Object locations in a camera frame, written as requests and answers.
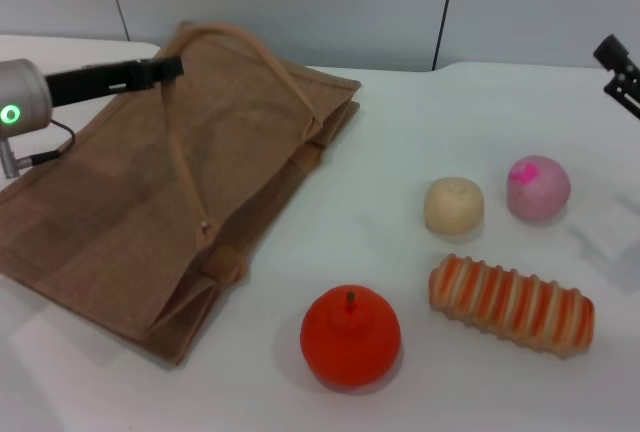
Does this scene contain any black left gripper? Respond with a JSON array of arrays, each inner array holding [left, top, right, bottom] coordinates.
[[43, 55, 185, 109]]

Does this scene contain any brown woven handbag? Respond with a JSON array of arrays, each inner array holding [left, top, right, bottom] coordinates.
[[0, 20, 362, 368]]

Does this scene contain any orange striped long bread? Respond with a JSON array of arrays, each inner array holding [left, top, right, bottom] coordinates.
[[428, 253, 597, 358]]

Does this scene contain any pink round bun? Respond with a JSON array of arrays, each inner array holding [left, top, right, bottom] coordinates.
[[506, 154, 572, 223]]

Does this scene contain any cream round bun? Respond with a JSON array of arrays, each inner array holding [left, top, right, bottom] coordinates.
[[423, 176, 485, 237]]

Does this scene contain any orange toy fruit with stem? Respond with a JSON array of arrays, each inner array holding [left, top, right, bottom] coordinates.
[[299, 285, 403, 393]]

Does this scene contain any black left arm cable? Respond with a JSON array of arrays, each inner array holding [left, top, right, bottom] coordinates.
[[13, 119, 77, 166]]

